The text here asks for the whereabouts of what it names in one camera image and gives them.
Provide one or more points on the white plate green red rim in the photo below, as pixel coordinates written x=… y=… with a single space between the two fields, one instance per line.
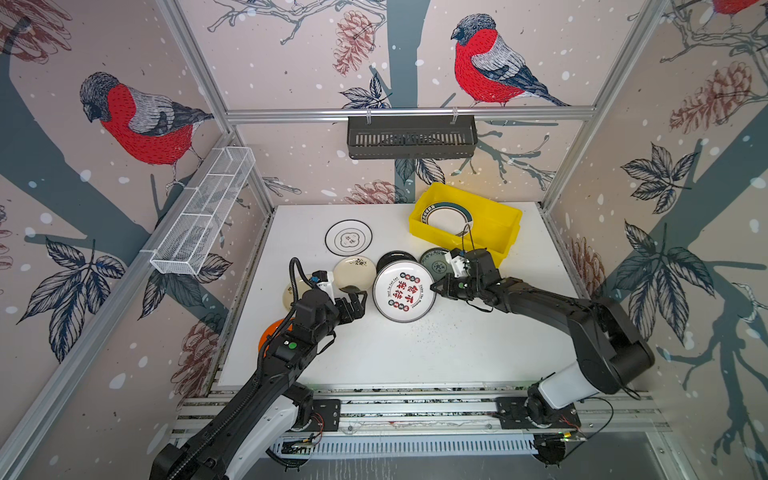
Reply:
x=448 y=217

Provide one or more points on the teal patterned small plate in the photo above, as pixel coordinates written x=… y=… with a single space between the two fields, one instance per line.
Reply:
x=434 y=260

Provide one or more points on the white wire mesh basket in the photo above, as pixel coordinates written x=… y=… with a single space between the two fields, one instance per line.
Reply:
x=189 y=241

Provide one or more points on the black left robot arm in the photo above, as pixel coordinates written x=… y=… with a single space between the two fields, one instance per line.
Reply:
x=271 y=401

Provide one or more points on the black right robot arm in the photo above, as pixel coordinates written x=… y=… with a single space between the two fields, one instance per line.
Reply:
x=610 y=352

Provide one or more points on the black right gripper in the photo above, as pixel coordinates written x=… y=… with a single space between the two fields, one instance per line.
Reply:
x=449 y=287

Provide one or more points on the white plate thin green rim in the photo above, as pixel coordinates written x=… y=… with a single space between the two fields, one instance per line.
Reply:
x=349 y=237

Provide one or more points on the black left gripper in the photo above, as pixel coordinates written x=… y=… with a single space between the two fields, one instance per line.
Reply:
x=357 y=308

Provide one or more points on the black hanging wire basket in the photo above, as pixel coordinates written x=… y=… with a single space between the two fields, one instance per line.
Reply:
x=412 y=137

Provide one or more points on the white plate red green characters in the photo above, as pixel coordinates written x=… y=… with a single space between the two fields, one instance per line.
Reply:
x=402 y=291

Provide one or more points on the orange plate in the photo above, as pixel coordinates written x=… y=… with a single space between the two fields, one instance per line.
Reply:
x=268 y=334

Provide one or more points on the cream plate red seal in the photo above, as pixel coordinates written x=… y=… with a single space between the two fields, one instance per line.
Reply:
x=288 y=294

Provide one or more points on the black round plate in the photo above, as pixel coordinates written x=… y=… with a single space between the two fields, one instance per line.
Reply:
x=392 y=257

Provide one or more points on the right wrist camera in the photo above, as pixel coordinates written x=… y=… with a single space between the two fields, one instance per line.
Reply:
x=458 y=264

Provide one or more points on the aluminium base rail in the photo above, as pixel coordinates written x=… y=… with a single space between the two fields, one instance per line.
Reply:
x=487 y=420

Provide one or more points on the yellow plastic bin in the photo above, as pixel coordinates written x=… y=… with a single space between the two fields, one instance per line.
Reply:
x=495 y=226

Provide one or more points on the cream plate black flower pattern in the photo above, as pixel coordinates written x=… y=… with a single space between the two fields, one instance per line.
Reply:
x=355 y=271

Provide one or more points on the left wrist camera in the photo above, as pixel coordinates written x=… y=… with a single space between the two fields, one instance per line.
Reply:
x=324 y=281

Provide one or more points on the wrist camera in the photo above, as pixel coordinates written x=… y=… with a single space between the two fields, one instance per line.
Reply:
x=458 y=264
x=324 y=281

